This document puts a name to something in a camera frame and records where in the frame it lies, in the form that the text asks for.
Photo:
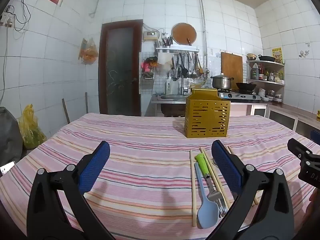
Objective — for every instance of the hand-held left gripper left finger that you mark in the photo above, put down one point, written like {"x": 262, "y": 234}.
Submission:
{"x": 96, "y": 165}

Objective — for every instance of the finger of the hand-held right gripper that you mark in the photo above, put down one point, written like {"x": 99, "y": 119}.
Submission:
{"x": 297, "y": 148}
{"x": 316, "y": 136}

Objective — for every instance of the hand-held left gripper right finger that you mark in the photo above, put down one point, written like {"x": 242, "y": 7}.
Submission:
{"x": 226, "y": 167}

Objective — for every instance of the wooden chopstick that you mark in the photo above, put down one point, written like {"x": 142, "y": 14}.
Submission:
{"x": 213, "y": 176}
{"x": 193, "y": 190}
{"x": 229, "y": 149}

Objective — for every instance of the light blue plastic spoon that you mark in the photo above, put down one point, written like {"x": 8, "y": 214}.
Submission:
{"x": 206, "y": 210}

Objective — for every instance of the yellow perforated utensil holder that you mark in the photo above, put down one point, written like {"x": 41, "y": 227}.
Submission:
{"x": 206, "y": 116}

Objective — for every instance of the egg tray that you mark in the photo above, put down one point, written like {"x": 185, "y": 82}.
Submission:
{"x": 318, "y": 116}

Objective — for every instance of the kitchen cabinet with glass doors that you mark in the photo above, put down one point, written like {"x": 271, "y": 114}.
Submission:
{"x": 282, "y": 116}

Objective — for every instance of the pink striped tablecloth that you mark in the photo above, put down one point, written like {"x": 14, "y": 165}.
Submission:
{"x": 140, "y": 160}

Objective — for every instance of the stack of white bowls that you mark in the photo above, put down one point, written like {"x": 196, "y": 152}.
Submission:
{"x": 263, "y": 95}

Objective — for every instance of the white corner shelf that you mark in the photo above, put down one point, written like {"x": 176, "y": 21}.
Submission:
{"x": 268, "y": 82}

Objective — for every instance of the grey gas stove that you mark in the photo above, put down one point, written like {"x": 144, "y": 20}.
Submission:
{"x": 240, "y": 95}

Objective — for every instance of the yellow plastic bag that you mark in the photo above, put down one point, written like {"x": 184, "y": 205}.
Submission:
{"x": 31, "y": 128}

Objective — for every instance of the black wok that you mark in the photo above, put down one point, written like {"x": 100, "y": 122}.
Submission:
{"x": 246, "y": 86}

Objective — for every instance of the steel pot with lid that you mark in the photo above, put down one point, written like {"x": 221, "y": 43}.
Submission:
{"x": 221, "y": 82}

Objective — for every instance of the dark oil bottle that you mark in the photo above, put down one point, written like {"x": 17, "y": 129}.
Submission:
{"x": 255, "y": 72}

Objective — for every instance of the stainless steel sink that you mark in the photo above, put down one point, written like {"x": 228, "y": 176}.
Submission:
{"x": 172, "y": 97}

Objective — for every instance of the phone with lit screen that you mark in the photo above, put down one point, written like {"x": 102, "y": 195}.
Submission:
{"x": 7, "y": 169}

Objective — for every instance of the metal faucet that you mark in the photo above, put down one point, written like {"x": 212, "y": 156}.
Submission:
{"x": 182, "y": 86}

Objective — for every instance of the dark grey sack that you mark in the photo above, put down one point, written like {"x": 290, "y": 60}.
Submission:
{"x": 8, "y": 135}

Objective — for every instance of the black pan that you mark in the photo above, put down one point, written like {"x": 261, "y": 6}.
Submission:
{"x": 266, "y": 58}

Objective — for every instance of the white dish soap bottle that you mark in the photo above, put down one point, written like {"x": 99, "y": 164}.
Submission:
{"x": 170, "y": 86}

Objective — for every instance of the wooden cutting board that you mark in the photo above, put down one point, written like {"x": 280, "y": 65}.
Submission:
{"x": 231, "y": 67}

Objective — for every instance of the brown door with frosted glass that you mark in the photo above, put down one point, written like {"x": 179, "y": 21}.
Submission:
{"x": 120, "y": 67}

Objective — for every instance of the metal bowl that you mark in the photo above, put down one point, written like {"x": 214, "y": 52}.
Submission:
{"x": 251, "y": 56}

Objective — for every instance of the row of hanging ladles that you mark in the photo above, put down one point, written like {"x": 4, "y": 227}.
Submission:
{"x": 187, "y": 66}

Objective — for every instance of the orange plastic bag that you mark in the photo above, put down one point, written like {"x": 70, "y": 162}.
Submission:
{"x": 88, "y": 52}

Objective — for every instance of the pink and red cloths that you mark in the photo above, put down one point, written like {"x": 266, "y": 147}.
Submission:
{"x": 149, "y": 63}

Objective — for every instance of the knife holder with knives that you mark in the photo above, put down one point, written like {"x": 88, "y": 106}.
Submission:
{"x": 166, "y": 42}

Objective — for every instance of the round brown pot lid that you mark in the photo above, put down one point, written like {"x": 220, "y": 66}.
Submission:
{"x": 183, "y": 33}

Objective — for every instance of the white power strip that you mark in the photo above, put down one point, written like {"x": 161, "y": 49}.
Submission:
{"x": 7, "y": 20}

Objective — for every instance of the white wall hooks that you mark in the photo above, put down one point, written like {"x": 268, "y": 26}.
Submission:
{"x": 304, "y": 53}

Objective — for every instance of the yellow wall sticker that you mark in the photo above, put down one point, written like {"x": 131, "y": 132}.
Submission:
{"x": 276, "y": 54}

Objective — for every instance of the metal wall rack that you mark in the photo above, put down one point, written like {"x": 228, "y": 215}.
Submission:
{"x": 177, "y": 48}

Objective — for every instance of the beige wall control box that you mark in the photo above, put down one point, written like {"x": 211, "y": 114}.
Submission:
{"x": 150, "y": 35}

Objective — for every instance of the white wall pipe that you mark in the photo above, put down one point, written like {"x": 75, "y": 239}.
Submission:
{"x": 203, "y": 25}

